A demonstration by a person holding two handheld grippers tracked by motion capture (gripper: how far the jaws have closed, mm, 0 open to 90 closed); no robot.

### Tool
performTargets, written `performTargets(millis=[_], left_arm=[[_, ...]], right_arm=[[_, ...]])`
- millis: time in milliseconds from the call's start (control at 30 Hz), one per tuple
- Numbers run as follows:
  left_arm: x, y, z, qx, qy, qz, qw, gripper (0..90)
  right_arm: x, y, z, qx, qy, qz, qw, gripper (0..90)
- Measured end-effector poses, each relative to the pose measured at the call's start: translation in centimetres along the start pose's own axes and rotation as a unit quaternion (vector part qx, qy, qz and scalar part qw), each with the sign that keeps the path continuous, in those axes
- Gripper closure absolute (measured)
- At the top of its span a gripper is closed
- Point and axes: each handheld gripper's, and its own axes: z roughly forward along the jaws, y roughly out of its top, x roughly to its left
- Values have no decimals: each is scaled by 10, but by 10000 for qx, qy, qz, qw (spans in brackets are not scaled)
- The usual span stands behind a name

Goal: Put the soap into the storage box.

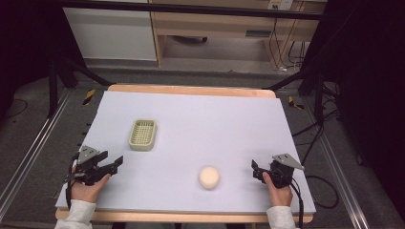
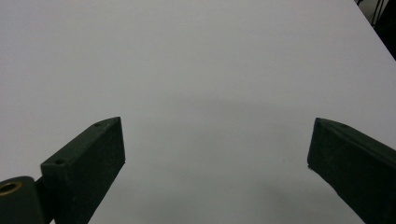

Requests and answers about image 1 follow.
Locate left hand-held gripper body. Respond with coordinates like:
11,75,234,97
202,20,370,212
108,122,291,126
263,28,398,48
67,145,113,187

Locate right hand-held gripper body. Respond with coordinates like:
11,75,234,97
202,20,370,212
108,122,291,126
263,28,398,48
268,153,306,189

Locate green plastic soap dish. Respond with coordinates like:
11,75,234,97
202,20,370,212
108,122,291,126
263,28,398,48
128,118,159,152

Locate round cream soap bar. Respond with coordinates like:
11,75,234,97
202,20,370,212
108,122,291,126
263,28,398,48
198,165,222,191

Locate person's left hand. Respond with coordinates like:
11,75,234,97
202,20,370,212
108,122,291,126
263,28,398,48
70,173,112,204

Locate person's right hand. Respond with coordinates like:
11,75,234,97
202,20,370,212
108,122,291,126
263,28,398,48
262,171,294,208

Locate yellow black tape strip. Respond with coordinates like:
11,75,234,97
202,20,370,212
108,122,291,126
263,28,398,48
81,88,97,107
288,95,306,112

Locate white foam mat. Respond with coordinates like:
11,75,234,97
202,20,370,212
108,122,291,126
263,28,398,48
54,90,317,215

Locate black metal stand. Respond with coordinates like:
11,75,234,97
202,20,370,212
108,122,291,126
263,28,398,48
47,56,115,119
262,67,327,126

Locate wooden table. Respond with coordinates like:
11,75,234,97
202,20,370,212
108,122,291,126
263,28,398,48
54,83,315,224

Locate white cabinet panel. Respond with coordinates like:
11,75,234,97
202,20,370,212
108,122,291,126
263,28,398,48
62,7,158,62

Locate dark curtain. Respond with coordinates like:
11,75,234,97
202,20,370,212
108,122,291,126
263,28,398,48
300,0,405,221
0,0,84,119

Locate wooden desk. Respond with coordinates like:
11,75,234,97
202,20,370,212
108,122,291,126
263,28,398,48
148,0,329,70

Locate white power strip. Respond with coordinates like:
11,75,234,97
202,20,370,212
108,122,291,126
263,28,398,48
266,0,294,11

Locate left hand-held gripper cable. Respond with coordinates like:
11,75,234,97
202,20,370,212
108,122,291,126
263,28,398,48
64,152,80,212

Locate hand-held gripper cable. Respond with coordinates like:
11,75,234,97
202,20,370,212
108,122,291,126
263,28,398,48
288,177,306,229
64,152,80,212

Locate right hand-held gripper cable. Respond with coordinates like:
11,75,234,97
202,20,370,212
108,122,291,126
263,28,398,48
288,177,306,229

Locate metal floor rail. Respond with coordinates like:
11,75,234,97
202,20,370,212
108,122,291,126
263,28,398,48
303,97,374,229
0,88,74,221

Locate black floor cable loop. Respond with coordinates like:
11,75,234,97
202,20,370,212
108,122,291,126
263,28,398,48
305,174,340,210

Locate hanging desk cables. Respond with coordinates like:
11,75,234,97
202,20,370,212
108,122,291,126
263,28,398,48
267,17,308,70

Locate black horizontal frame bar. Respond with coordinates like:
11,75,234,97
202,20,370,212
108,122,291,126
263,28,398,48
59,0,323,21

